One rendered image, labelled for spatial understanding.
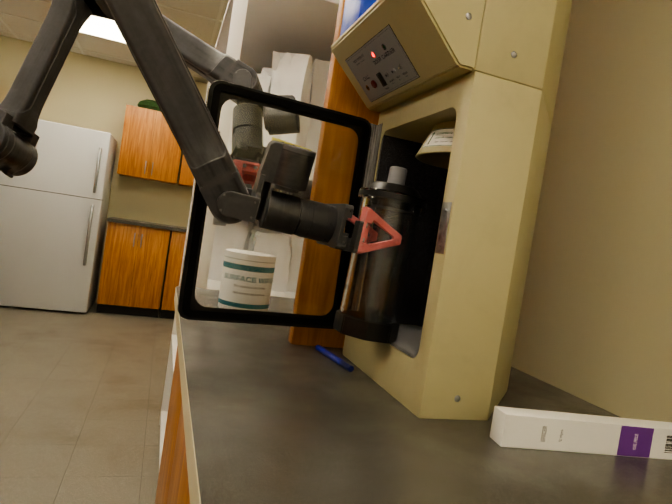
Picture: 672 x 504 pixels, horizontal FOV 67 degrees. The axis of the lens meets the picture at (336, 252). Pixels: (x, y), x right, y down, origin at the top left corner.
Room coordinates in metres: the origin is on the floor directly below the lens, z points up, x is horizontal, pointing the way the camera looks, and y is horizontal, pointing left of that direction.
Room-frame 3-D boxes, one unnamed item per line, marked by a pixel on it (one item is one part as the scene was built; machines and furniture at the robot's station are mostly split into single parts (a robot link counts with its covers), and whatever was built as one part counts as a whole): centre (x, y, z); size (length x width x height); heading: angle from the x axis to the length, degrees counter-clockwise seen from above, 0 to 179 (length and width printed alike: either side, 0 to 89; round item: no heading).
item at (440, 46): (0.82, -0.04, 1.46); 0.32 x 0.11 x 0.10; 19
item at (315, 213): (0.77, 0.03, 1.18); 0.10 x 0.07 x 0.07; 19
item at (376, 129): (0.97, -0.04, 1.19); 0.03 x 0.02 x 0.39; 19
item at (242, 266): (0.91, 0.11, 1.19); 0.30 x 0.01 x 0.40; 115
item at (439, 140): (0.85, -0.19, 1.34); 0.18 x 0.18 x 0.05
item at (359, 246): (0.77, -0.05, 1.18); 0.09 x 0.07 x 0.07; 109
